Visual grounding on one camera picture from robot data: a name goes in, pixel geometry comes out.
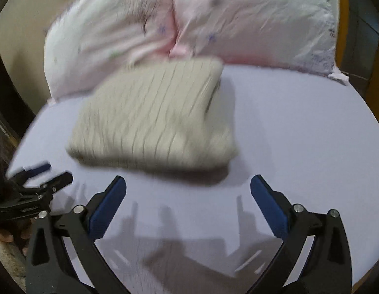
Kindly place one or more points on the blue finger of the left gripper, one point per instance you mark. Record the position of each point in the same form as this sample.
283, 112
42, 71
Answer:
27, 173

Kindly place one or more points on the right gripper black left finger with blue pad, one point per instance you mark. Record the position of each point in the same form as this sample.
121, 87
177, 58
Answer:
48, 266

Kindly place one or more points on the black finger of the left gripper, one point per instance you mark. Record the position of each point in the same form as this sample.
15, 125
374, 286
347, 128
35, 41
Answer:
57, 183

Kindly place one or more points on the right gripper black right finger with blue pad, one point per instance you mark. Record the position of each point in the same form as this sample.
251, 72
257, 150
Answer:
328, 267

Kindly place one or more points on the beige cable-knit sweater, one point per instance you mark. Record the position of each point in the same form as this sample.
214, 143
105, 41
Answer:
168, 115

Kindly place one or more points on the left floral pink pillow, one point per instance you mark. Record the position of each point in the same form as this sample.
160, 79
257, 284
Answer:
93, 38

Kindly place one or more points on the right pink white pillow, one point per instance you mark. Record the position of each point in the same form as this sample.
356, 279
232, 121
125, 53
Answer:
292, 34

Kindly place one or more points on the wooden bed frame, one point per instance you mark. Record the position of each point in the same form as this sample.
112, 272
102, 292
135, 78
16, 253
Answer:
370, 94

